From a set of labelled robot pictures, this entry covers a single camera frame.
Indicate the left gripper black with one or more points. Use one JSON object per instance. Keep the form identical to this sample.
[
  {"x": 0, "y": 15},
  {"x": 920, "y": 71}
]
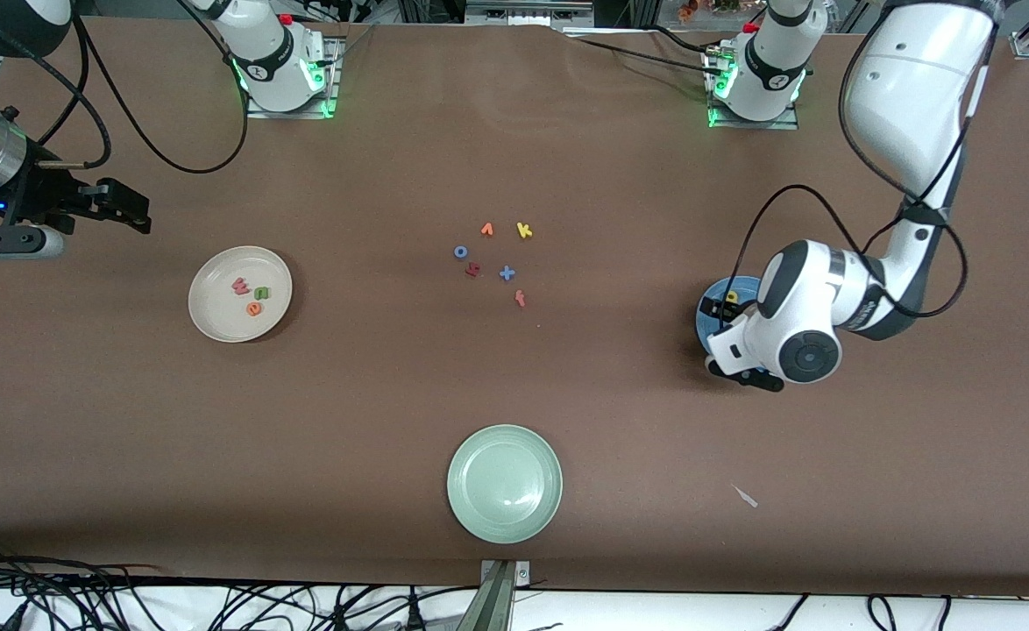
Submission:
[{"x": 728, "y": 308}]

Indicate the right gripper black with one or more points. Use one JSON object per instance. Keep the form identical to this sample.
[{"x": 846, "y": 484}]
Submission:
[{"x": 44, "y": 192}]

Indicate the pink-red foam letter w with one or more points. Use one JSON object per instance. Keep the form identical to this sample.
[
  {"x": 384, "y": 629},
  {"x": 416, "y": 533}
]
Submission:
[{"x": 240, "y": 286}]

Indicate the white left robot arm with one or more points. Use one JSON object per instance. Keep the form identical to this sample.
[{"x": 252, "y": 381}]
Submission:
[{"x": 830, "y": 289}]

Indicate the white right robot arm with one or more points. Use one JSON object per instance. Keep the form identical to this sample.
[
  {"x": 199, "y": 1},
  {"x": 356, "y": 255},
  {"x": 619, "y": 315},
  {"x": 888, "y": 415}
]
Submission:
[{"x": 273, "y": 66}]

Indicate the blue round plate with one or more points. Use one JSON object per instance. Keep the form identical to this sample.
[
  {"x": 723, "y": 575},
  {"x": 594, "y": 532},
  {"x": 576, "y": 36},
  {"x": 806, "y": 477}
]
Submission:
[{"x": 712, "y": 329}]

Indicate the beige round plate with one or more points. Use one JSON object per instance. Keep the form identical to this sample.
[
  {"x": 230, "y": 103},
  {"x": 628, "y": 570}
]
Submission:
[{"x": 216, "y": 307}]

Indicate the small white paper scrap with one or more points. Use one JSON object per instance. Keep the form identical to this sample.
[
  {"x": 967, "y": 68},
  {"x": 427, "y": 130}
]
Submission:
[{"x": 745, "y": 496}]

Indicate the brown table cover sheet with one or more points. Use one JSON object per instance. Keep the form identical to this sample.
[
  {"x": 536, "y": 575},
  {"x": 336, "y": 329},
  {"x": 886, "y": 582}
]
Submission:
[{"x": 514, "y": 394}]

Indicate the pale green round plate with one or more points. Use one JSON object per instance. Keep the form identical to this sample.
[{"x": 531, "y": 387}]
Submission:
[{"x": 504, "y": 484}]

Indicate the small orange objects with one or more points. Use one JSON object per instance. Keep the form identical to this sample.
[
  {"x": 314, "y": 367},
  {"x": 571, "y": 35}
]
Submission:
[{"x": 690, "y": 9}]

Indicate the grey metal box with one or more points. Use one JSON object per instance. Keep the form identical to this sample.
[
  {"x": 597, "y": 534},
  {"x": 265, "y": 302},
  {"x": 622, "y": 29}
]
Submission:
[{"x": 528, "y": 10}]

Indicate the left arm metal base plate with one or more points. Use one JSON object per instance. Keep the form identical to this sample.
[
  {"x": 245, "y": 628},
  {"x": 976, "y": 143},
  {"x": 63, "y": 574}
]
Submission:
[{"x": 755, "y": 125}]

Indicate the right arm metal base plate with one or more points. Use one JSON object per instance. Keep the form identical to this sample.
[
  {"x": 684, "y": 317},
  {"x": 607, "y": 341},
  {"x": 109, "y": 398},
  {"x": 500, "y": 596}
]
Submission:
[{"x": 334, "y": 88}]

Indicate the aluminium camera mount post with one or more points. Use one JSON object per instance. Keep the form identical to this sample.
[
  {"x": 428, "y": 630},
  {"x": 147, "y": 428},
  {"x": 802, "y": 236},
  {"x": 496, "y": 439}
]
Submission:
[{"x": 497, "y": 605}]

